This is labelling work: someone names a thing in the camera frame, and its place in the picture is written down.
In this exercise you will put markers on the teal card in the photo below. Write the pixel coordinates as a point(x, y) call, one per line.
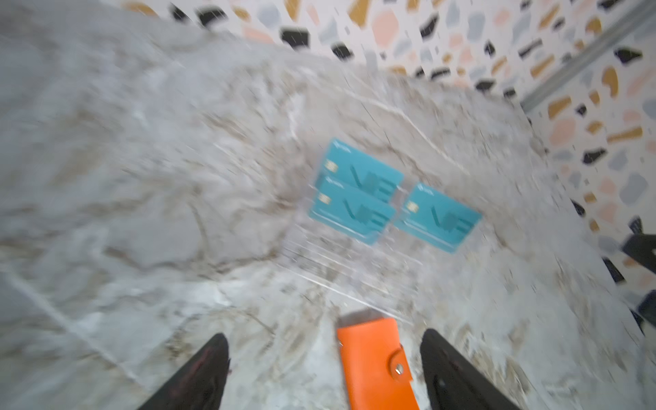
point(351, 211)
point(364, 172)
point(436, 219)

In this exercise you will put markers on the orange card holder wallet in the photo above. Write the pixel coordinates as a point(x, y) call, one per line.
point(375, 366)

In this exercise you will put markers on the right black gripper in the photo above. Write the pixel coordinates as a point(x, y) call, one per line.
point(639, 290)

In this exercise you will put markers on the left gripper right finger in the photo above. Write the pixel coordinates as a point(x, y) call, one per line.
point(452, 382)

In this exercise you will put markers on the teal card back left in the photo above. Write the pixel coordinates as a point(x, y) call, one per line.
point(364, 172)

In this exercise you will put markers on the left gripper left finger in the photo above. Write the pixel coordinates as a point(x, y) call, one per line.
point(200, 383)

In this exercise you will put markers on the right aluminium corner post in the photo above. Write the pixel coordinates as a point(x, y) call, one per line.
point(640, 15)

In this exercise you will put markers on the teal card back right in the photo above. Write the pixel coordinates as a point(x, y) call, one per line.
point(436, 219)

